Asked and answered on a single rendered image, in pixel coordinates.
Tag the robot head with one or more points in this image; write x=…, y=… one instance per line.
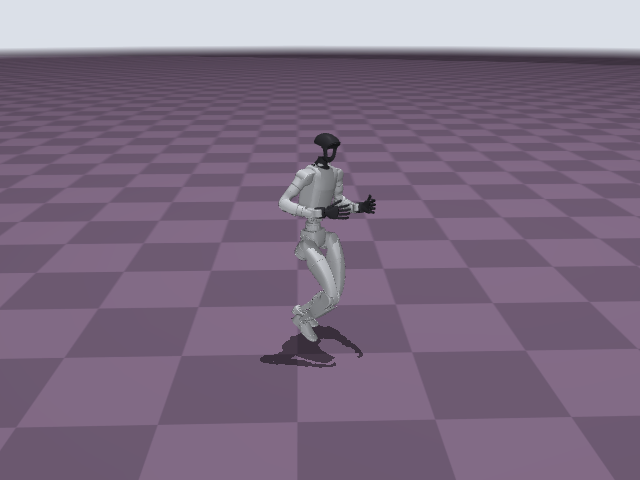
x=326, y=141

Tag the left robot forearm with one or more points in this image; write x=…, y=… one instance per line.
x=352, y=205

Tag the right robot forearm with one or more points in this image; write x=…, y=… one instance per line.
x=297, y=210

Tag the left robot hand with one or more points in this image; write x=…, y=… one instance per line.
x=366, y=206

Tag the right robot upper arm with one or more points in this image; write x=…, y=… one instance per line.
x=302, y=178

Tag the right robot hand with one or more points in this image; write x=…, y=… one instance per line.
x=332, y=211

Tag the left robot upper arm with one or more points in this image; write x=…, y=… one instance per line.
x=339, y=188

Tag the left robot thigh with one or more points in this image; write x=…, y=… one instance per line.
x=333, y=254

